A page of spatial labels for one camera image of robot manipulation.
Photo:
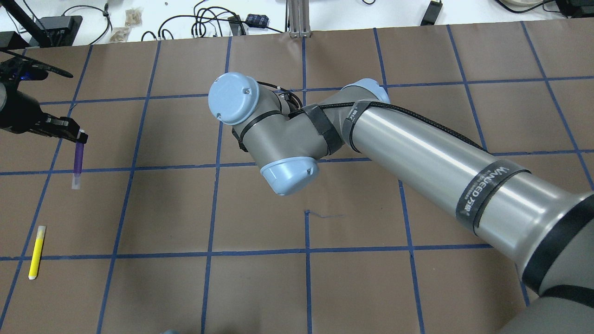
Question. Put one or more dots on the yellow pen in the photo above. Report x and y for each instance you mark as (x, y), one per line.
(37, 253)

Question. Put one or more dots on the purple pen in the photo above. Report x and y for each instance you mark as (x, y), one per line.
(78, 166)

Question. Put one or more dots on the aluminium frame post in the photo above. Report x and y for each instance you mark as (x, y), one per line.
(298, 18)

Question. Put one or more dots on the black device on stand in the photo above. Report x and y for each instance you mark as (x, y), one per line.
(62, 30)

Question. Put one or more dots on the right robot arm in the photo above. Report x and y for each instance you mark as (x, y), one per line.
(545, 230)

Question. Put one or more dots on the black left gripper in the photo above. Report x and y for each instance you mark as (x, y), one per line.
(21, 115)

